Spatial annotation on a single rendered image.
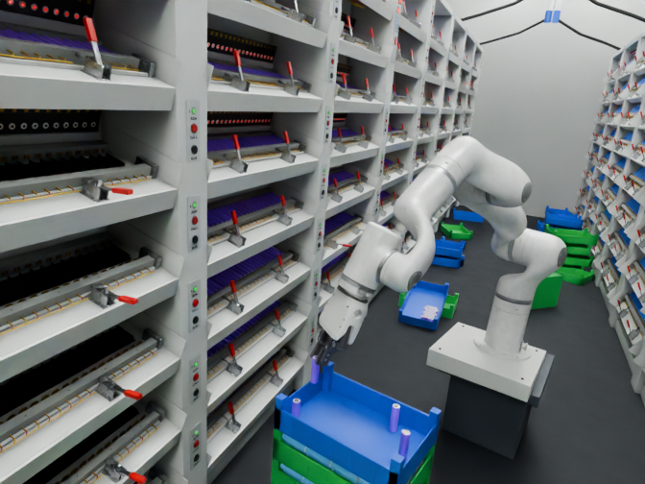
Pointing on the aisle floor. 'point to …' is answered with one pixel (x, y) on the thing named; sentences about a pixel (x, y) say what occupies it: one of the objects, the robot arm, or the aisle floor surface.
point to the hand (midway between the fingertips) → (322, 353)
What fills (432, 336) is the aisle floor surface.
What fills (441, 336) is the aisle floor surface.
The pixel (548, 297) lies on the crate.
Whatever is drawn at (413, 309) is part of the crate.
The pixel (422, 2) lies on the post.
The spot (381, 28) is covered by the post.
